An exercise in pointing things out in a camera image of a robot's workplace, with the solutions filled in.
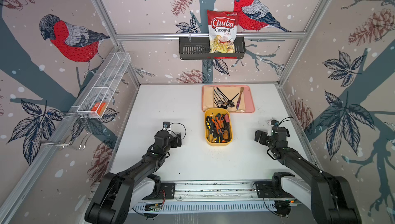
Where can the wooden handled knife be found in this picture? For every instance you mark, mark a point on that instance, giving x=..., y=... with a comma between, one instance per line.
x=239, y=99

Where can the orange black large screwdriver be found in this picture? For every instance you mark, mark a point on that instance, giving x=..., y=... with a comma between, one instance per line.
x=219, y=121

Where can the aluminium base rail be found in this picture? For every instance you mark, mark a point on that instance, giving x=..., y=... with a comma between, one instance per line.
x=207, y=197

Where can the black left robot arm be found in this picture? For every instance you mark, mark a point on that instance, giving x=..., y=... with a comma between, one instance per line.
x=113, y=198

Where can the yellow plastic storage box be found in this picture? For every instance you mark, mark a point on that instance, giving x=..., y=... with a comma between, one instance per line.
x=211, y=135

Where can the pink plastic tray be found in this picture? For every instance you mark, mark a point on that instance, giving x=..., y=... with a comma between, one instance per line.
x=228, y=98

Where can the orange item in wire shelf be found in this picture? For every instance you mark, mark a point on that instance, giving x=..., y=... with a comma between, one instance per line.
x=99, y=108

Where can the red Chuba cassava chips bag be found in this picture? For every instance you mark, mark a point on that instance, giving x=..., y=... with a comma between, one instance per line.
x=222, y=30

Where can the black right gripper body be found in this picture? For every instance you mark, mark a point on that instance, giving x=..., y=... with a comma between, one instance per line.
x=264, y=139

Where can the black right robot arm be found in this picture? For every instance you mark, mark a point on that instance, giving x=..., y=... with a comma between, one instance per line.
x=329, y=198

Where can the white wire mesh shelf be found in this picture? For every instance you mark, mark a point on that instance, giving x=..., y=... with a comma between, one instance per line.
x=105, y=85

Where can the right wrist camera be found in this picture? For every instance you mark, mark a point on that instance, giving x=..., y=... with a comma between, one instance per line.
x=274, y=123

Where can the black wall basket shelf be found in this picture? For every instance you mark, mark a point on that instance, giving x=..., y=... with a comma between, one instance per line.
x=201, y=48

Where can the black cutlery bundle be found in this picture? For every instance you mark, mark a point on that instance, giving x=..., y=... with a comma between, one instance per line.
x=222, y=101

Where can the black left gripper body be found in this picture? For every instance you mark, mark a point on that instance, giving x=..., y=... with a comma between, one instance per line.
x=173, y=142

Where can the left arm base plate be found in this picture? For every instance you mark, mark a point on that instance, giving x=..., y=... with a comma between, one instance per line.
x=162, y=191

